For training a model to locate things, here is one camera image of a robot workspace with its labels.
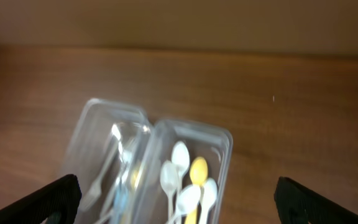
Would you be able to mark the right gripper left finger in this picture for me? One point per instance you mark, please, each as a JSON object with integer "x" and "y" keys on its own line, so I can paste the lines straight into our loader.
{"x": 57, "y": 202}

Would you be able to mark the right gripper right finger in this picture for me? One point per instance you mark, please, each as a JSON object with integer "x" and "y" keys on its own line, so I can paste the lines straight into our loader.
{"x": 297, "y": 204}

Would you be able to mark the clear white plastic fork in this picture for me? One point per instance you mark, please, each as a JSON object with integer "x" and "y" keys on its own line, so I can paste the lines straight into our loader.
{"x": 94, "y": 192}

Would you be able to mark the slim white plastic fork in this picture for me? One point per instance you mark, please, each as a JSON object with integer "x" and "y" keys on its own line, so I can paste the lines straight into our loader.
{"x": 105, "y": 218}

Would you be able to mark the wide white plastic spoon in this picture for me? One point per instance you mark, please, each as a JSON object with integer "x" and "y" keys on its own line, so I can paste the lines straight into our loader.
{"x": 208, "y": 199}

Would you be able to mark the yellow plastic spoon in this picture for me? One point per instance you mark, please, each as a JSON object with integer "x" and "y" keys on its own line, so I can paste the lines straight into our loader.
{"x": 198, "y": 176}

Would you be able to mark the cream plastic spoon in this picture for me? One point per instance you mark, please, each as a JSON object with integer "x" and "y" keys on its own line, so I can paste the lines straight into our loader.
{"x": 187, "y": 201}

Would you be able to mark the translucent white plastic spoon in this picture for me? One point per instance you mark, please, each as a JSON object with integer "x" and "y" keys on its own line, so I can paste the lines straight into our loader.
{"x": 169, "y": 183}

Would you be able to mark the left clear plastic container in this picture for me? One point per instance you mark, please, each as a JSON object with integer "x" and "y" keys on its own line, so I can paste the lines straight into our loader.
{"x": 88, "y": 148}

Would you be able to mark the clear plastic container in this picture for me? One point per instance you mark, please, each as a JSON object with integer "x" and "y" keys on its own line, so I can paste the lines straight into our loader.
{"x": 88, "y": 148}
{"x": 214, "y": 144}

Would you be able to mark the right clear plastic container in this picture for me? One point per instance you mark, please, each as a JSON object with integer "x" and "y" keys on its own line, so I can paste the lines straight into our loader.
{"x": 214, "y": 144}

